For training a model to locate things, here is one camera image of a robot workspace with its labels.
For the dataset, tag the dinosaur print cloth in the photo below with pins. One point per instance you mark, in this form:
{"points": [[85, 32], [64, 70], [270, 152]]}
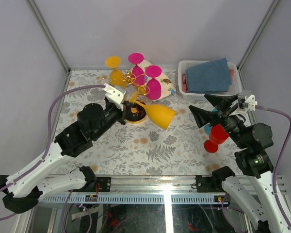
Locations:
{"points": [[167, 85]]}

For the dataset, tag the pink folded cloth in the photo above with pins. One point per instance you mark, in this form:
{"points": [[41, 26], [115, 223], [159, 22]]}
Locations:
{"points": [[184, 83]]}

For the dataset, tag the gold wine glass rack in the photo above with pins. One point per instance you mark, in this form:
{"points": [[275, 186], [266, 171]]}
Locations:
{"points": [[141, 91]]}

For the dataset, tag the magenta wine glass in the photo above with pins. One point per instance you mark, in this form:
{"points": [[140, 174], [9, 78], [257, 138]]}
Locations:
{"points": [[137, 73], [155, 90]]}

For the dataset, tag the blue folded towel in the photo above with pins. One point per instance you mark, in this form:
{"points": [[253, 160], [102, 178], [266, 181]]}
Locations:
{"points": [[208, 77]]}

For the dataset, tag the yellow wine glass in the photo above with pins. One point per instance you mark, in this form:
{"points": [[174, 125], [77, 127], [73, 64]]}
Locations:
{"points": [[158, 114], [116, 75]]}

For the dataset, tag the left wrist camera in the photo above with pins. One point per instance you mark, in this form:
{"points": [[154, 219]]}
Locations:
{"points": [[115, 94]]}

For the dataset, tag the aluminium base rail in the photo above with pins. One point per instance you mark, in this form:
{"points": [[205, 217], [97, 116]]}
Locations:
{"points": [[130, 184]]}

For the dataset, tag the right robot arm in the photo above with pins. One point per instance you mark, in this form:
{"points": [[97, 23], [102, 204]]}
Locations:
{"points": [[269, 213]]}

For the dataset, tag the white plastic basket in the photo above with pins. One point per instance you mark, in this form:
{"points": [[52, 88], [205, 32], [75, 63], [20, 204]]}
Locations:
{"points": [[234, 88]]}

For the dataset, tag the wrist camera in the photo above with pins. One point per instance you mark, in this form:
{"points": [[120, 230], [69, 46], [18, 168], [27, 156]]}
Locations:
{"points": [[115, 94], [245, 102]]}

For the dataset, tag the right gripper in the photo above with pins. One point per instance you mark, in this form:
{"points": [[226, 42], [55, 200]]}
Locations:
{"points": [[220, 102]]}

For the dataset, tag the red wine glass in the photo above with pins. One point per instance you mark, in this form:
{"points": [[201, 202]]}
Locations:
{"points": [[217, 136]]}

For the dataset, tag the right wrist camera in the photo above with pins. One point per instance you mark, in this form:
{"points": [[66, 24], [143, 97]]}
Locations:
{"points": [[245, 102]]}

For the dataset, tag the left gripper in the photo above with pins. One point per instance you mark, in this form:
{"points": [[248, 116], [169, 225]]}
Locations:
{"points": [[124, 117]]}

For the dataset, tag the teal wine glass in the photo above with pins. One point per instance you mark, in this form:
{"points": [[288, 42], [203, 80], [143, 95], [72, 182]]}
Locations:
{"points": [[207, 129]]}

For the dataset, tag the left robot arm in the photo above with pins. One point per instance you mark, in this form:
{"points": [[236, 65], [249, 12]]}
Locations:
{"points": [[92, 122]]}

